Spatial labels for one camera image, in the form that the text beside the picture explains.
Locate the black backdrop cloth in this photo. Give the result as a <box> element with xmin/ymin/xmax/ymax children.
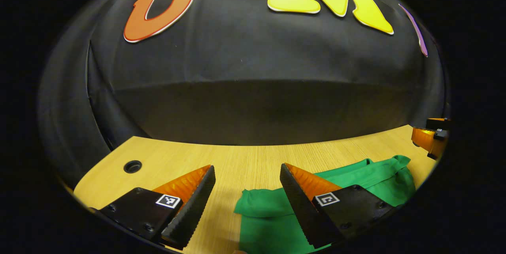
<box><xmin>38</xmin><ymin>0</ymin><xmax>451</xmax><ymax>189</ymax></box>

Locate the black table cable grommet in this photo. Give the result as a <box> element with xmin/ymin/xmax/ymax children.
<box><xmin>123</xmin><ymin>160</ymin><xmax>143</xmax><ymax>174</ymax></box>

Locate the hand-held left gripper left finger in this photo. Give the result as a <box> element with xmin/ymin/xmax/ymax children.
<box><xmin>91</xmin><ymin>165</ymin><xmax>216</xmax><ymax>250</ymax></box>

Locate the green T-shirt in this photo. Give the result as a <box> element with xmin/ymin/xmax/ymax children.
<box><xmin>234</xmin><ymin>155</ymin><xmax>416</xmax><ymax>254</ymax></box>

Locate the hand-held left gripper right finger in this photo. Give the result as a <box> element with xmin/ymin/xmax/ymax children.
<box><xmin>279</xmin><ymin>163</ymin><xmax>404</xmax><ymax>250</ymax></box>

